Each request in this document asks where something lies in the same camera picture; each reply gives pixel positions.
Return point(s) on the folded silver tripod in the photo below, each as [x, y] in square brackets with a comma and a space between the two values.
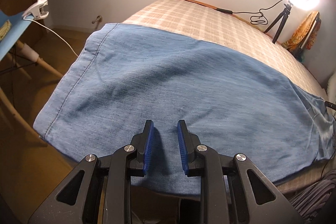
[310, 28]

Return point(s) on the orange patterned cloth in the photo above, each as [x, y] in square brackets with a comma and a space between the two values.
[293, 42]

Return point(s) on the green white striped pillow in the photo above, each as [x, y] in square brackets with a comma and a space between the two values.
[331, 88]

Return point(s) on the orange bed sheet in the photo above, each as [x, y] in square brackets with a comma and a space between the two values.
[224, 11]

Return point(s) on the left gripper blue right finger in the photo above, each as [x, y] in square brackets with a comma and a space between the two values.
[186, 147]

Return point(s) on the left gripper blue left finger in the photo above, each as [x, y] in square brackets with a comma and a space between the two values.
[144, 147]

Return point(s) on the blue denim pants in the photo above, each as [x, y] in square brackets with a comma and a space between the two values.
[127, 74]

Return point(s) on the white clip-on desk lamp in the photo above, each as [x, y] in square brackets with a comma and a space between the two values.
[36, 10]

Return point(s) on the blue plastic chair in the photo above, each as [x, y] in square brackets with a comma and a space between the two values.
[11, 46]

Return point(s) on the metal door stopper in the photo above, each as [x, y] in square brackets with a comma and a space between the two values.
[97, 20]

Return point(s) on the checkered beige bed blanket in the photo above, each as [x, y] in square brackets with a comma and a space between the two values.
[201, 23]

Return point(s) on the yellow striped folded cloth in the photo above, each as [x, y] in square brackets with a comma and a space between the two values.
[5, 29]

